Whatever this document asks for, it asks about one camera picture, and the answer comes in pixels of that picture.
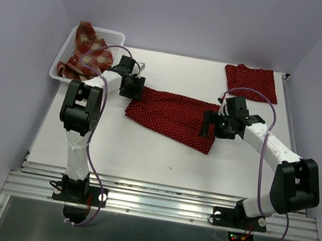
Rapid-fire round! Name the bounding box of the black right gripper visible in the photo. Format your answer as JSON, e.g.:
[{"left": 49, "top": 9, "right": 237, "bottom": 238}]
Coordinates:
[{"left": 198, "top": 109, "right": 237, "bottom": 142}]

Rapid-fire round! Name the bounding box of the red polka dot skirt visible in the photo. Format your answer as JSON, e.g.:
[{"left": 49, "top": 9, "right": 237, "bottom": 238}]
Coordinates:
[
  {"left": 125, "top": 87, "right": 220, "bottom": 154},
  {"left": 224, "top": 64, "right": 277, "bottom": 105}
]

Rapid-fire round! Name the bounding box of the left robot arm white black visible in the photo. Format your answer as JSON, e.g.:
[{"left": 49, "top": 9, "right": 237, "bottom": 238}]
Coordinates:
[{"left": 50, "top": 56, "right": 146, "bottom": 207}]

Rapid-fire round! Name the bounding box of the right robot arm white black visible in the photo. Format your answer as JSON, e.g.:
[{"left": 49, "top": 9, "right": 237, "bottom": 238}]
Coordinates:
[{"left": 199, "top": 96, "right": 320, "bottom": 232}]

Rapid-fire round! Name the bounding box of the white plastic basket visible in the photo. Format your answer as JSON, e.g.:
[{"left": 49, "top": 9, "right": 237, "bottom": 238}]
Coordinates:
[{"left": 48, "top": 26, "right": 126, "bottom": 82}]

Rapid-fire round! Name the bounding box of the red patterned skirt in basket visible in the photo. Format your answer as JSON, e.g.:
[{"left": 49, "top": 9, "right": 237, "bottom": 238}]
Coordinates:
[{"left": 57, "top": 21, "right": 113, "bottom": 81}]

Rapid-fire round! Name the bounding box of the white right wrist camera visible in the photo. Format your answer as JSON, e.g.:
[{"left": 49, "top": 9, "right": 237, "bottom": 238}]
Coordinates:
[{"left": 218, "top": 93, "right": 228, "bottom": 116}]

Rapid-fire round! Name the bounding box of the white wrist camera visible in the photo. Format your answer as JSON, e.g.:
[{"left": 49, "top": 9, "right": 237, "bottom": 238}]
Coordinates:
[
  {"left": 218, "top": 93, "right": 228, "bottom": 116},
  {"left": 132, "top": 62, "right": 145, "bottom": 77}
]

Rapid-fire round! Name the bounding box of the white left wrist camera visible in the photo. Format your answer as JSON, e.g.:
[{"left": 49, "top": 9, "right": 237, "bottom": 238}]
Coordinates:
[{"left": 132, "top": 62, "right": 145, "bottom": 77}]

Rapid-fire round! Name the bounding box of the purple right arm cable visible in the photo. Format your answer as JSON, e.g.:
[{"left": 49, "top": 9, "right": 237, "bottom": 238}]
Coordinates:
[{"left": 198, "top": 84, "right": 311, "bottom": 241}]

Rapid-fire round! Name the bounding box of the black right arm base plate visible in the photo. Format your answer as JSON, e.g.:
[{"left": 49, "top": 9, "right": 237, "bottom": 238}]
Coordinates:
[{"left": 208, "top": 206, "right": 267, "bottom": 233}]

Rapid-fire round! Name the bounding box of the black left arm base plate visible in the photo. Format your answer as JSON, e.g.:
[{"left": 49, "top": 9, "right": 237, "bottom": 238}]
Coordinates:
[{"left": 49, "top": 181, "right": 108, "bottom": 208}]

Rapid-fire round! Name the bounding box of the aluminium rail frame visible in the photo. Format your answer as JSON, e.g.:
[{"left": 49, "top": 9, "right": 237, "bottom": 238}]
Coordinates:
[{"left": 0, "top": 82, "right": 320, "bottom": 241}]

